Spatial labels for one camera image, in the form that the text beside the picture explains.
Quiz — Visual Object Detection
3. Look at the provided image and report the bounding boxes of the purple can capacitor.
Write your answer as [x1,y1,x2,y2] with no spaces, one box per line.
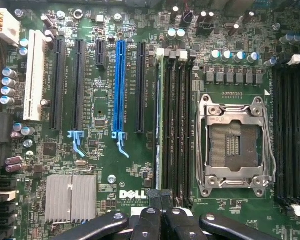
[4,155,24,166]
[5,163,23,173]

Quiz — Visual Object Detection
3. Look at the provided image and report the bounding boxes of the light blue slot latch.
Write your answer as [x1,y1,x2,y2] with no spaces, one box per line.
[67,129,86,158]
[111,131,130,159]

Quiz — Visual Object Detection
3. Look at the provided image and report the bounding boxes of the short black expansion slot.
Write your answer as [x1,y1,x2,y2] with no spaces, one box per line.
[94,38,107,70]

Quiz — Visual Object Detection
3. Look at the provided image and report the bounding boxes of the silver finned heatsink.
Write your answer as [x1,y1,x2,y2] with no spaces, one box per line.
[44,174,98,224]

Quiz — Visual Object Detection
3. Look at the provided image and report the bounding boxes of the long black expansion slot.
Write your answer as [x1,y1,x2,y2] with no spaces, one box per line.
[49,37,67,131]
[134,41,147,134]
[71,38,88,131]

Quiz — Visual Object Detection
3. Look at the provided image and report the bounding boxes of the black SATA port block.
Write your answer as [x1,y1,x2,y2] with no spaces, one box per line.
[0,174,19,237]

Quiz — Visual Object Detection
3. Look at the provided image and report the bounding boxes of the green RAM stick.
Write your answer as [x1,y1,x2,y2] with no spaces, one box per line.
[154,55,165,191]

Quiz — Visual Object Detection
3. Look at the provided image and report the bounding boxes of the blue expansion slot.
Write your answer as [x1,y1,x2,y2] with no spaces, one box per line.
[112,39,128,134]

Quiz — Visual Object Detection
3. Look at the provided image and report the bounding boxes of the white PCI expansion slot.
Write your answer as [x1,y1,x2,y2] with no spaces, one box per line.
[23,29,48,122]

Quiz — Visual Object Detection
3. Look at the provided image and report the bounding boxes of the white power connector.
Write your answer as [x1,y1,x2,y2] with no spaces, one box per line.
[0,7,21,48]

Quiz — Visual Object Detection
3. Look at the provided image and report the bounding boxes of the silver CPU socket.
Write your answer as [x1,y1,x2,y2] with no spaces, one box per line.
[195,94,277,199]

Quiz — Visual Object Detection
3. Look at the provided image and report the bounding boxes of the wire CPU locking lever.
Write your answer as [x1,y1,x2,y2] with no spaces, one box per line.
[261,102,278,185]

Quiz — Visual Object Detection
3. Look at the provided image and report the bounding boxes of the black mainboard power connector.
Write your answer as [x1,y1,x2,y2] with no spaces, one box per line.
[0,111,14,165]

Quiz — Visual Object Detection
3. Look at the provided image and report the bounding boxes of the black RAM slot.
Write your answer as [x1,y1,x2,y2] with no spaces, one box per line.
[292,54,300,217]
[173,51,185,205]
[184,53,194,210]
[272,67,284,201]
[282,66,294,208]
[163,53,174,193]

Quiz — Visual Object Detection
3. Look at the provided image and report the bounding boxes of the green Dell motherboard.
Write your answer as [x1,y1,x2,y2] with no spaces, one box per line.
[0,0,300,240]

